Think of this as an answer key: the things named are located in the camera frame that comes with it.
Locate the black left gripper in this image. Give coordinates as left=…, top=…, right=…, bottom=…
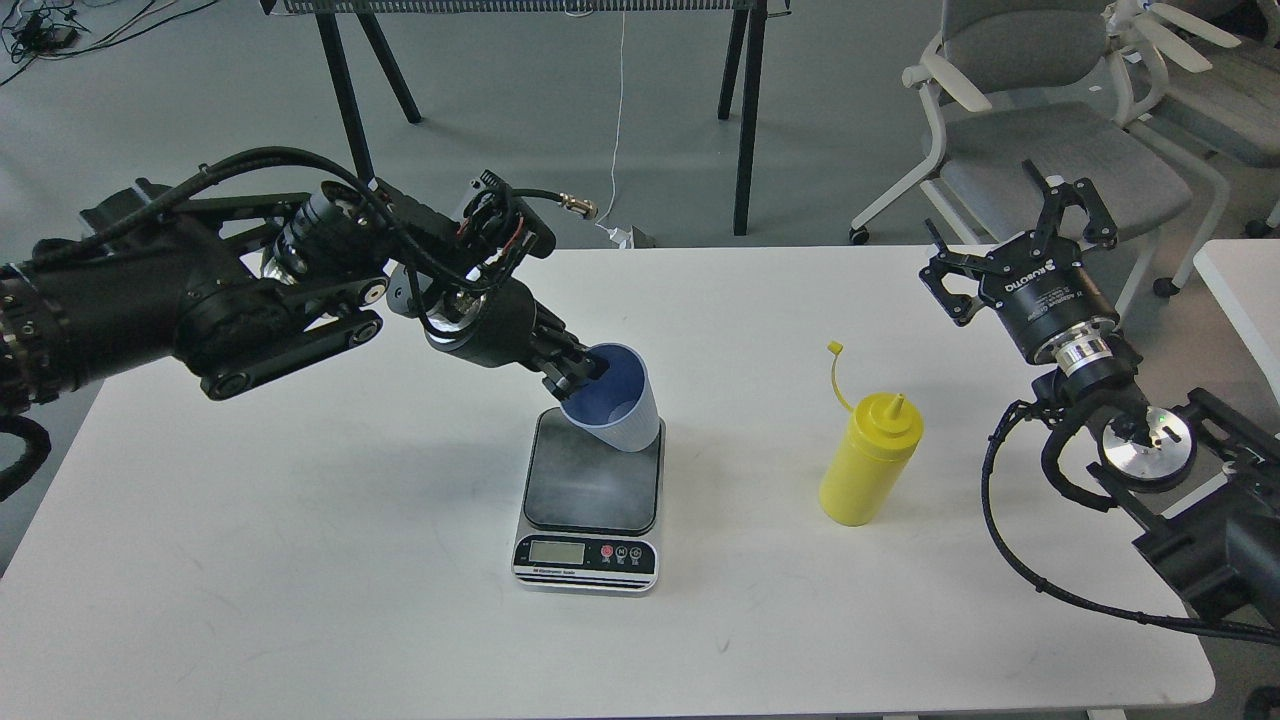
left=426, top=281, right=609, bottom=402

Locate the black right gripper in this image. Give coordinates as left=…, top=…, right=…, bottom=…
left=919, top=160, right=1121, bottom=364

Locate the blue ribbed plastic cup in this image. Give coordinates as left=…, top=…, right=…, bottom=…
left=559, top=343, right=660, bottom=452

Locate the yellow squeeze bottle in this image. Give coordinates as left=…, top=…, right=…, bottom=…
left=818, top=340, right=925, bottom=527

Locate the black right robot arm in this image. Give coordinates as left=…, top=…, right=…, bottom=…
left=920, top=160, right=1277, bottom=646

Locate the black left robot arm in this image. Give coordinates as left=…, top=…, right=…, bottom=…
left=3, top=147, right=611, bottom=497

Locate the black digital kitchen scale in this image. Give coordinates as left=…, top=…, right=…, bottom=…
left=511, top=407, right=666, bottom=596

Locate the white power adapter on floor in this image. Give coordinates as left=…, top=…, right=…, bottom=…
left=605, top=225, right=657, bottom=249

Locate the grey office chair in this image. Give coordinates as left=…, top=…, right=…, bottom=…
left=1105, top=0, right=1280, bottom=241
left=849, top=1, right=1196, bottom=311

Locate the white side table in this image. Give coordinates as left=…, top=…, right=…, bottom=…
left=1193, top=238, right=1279, bottom=397

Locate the black legged background table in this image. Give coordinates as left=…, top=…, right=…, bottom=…
left=262, top=0, right=796, bottom=241

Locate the white hanging cable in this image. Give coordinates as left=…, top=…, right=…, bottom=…
left=596, top=8, right=631, bottom=236

